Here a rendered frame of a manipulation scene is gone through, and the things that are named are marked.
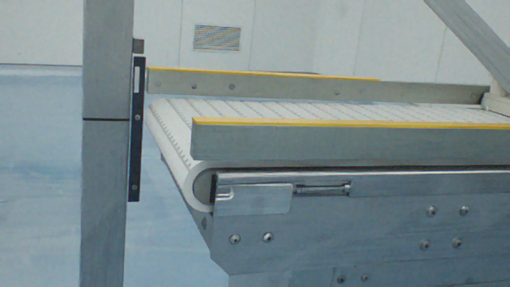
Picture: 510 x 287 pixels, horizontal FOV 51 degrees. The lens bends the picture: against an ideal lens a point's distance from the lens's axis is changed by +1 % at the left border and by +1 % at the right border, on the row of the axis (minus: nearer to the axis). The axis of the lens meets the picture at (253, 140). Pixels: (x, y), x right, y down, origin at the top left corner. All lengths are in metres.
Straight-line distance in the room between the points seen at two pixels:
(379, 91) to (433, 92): 0.10
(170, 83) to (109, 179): 0.16
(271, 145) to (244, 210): 0.06
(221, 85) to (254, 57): 5.48
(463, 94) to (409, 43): 4.50
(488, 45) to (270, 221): 0.24
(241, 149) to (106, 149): 0.31
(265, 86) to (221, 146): 0.30
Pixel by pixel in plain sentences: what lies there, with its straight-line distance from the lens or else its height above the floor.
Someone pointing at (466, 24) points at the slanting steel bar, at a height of 0.95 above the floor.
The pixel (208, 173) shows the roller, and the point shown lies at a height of 0.80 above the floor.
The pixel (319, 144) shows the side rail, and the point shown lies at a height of 0.83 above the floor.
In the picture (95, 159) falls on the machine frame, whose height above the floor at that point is 0.73.
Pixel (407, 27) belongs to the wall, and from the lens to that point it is 5.44.
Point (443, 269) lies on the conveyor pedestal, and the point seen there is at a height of 0.67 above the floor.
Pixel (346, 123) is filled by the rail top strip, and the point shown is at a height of 0.85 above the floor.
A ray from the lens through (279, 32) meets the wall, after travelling 6.31.
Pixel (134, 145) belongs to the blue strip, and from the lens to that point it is 0.73.
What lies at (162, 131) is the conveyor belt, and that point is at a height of 0.80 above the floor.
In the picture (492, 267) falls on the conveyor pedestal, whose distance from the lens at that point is 0.73.
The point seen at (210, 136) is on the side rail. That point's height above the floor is 0.84.
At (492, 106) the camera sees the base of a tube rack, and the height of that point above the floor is 0.82.
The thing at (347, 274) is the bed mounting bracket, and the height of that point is 0.67.
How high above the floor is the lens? 0.96
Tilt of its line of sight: 15 degrees down
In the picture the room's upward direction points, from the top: 6 degrees clockwise
